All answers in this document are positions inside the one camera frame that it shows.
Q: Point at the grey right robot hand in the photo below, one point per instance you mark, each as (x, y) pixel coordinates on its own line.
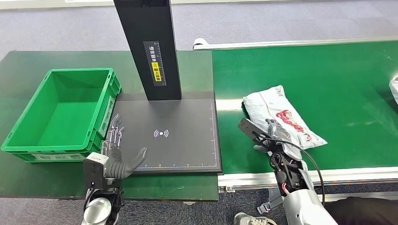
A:
(276, 130)

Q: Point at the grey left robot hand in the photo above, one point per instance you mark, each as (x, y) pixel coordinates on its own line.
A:
(124, 169)

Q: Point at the grey package with red print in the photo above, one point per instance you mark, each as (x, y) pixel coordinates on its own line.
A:
(267, 101)

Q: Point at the green conveyor belt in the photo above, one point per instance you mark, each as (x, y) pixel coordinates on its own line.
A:
(342, 93)

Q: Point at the white package red black print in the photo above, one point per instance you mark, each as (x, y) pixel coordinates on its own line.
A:
(395, 90)

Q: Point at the clear crate label holder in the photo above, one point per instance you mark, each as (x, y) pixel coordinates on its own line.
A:
(106, 116)

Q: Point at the green plastic crate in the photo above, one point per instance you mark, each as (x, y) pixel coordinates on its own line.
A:
(65, 111)

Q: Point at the person's grey shoe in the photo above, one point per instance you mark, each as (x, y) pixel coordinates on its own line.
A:
(248, 220)

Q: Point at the black and yellow column label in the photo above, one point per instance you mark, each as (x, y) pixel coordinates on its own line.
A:
(155, 63)

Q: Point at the person's leg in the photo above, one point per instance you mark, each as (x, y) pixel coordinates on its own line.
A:
(363, 212)

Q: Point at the black scanner column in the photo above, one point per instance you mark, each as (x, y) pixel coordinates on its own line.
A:
(149, 24)

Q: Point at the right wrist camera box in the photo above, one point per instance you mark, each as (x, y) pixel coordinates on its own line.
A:
(252, 129)

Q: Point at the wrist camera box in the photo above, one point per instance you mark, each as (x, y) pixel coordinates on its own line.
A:
(94, 170)
(252, 129)

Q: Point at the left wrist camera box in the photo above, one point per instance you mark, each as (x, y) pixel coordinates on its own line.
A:
(94, 170)

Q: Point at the aluminium conveyor frame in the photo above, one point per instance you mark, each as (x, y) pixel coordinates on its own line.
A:
(357, 175)

